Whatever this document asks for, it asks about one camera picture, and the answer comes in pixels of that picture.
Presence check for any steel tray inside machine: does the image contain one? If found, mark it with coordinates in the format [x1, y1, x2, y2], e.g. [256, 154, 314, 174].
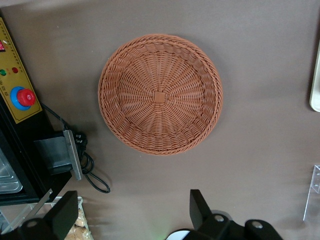
[0, 147, 21, 195]

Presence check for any black power cable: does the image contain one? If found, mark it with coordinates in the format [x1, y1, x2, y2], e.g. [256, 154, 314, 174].
[41, 102, 111, 194]

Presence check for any beige plastic tray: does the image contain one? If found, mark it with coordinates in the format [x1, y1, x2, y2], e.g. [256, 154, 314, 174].
[309, 39, 320, 113]

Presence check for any red emergency stop button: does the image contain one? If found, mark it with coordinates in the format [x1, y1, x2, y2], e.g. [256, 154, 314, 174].
[11, 86, 36, 111]

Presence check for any white wire basket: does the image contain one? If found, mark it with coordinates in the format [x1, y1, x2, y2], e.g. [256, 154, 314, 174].
[0, 196, 85, 240]

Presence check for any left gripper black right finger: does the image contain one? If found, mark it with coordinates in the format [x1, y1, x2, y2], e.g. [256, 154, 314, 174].
[189, 189, 235, 232]

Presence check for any yellow emergency stop box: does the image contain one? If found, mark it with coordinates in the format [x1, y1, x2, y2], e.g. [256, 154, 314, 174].
[0, 17, 83, 207]

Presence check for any round brown wicker basket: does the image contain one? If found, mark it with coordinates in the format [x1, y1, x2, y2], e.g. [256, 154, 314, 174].
[97, 33, 224, 156]

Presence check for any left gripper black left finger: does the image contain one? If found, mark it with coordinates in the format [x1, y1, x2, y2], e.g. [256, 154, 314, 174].
[19, 190, 79, 240]

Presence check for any black block with metal plate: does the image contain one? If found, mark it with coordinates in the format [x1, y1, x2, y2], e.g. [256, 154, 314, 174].
[33, 129, 87, 181]

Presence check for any bagged bread in container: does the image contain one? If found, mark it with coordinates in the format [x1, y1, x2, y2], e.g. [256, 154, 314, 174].
[67, 208, 92, 240]

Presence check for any clear acrylic bottle rack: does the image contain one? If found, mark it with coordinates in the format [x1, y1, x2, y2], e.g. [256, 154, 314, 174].
[303, 164, 320, 222]

